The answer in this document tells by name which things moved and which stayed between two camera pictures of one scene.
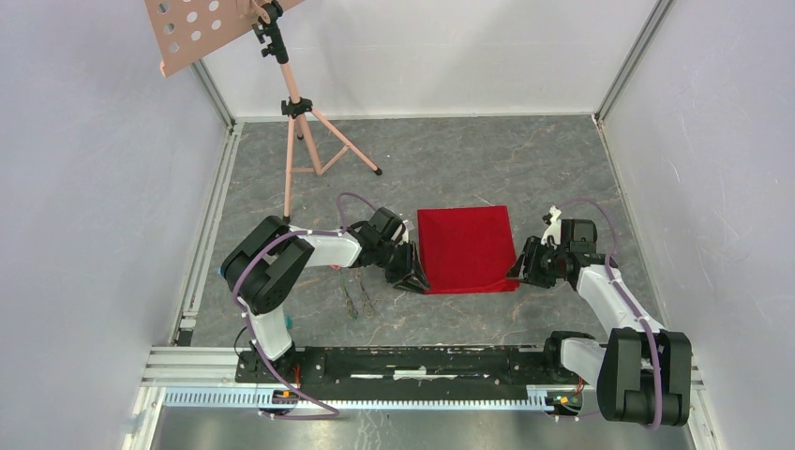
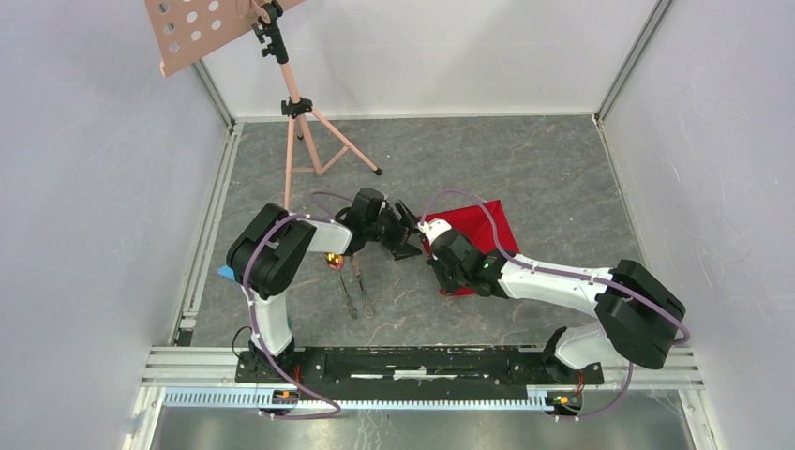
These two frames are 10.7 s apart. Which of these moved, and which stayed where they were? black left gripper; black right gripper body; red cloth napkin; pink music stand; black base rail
Moved: black left gripper; black right gripper body
Stayed: red cloth napkin; black base rail; pink music stand
